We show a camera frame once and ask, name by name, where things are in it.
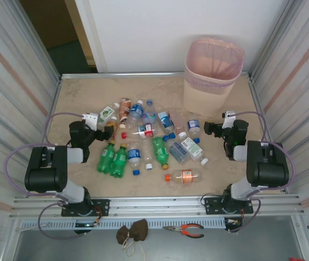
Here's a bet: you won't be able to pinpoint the small brown cloth pouch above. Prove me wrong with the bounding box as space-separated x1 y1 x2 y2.
116 227 131 245

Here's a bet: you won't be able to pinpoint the amber drink bottle white cap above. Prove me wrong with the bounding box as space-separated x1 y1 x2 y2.
105 116 119 130

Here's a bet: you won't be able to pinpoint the cream string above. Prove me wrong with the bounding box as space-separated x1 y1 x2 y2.
121 238 147 258

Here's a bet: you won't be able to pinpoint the plain clear bottle white cap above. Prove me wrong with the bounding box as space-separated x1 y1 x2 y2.
139 137 155 171

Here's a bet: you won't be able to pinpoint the clear bottle blue print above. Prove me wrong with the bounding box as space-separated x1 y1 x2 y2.
162 134 192 164

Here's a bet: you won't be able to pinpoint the white slotted cable duct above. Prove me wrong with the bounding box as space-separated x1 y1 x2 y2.
17 219 227 231

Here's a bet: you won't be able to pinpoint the blue label bottle white lettering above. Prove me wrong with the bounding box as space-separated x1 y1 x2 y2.
126 100 145 129

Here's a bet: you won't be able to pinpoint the bottle with brown label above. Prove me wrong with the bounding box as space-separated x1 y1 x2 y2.
118 97 133 129

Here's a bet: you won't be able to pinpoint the orange handled pliers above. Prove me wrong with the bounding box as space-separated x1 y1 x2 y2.
162 223 205 239

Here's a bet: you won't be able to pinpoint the clear bottle green white label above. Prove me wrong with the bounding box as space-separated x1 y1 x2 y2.
180 136 209 166

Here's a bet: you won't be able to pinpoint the crumpled green soda bottle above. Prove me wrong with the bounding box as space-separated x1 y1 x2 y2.
151 136 171 171

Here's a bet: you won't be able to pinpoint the aluminium mounting rail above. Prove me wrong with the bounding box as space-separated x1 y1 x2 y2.
9 193 306 219

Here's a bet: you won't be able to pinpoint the green soda bottle yellow cap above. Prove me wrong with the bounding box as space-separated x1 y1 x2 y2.
96 139 116 175
109 143 130 178

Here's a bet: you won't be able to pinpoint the beige plastic waste bin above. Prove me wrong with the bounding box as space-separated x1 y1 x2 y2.
182 38 246 118

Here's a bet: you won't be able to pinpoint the large brown cloth pouch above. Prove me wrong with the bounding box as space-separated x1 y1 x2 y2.
130 219 149 242

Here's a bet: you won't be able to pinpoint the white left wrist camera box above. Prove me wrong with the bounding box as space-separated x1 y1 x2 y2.
82 112 101 131

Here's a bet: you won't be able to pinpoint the clear bottle lime green label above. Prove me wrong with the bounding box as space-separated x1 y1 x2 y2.
99 102 121 123

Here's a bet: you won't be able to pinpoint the clear bottle colourful purple label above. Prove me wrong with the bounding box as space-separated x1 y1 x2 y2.
142 99 157 128

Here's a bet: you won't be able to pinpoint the tan wooden door frame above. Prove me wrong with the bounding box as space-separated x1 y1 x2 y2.
64 0 98 67

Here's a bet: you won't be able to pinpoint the clear bottle orange label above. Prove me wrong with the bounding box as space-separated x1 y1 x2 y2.
165 169 204 185

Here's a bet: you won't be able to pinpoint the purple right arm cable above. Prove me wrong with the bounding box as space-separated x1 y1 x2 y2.
229 110 298 234

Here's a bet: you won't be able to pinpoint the aluminium table edge bar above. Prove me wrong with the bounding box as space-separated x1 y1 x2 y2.
60 71 254 81

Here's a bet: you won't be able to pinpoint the square clear bottle blue label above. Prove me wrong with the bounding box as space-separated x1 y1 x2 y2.
157 110 177 140

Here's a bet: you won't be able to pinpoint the black controller box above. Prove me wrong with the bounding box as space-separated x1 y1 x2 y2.
74 221 98 235
224 217 244 232

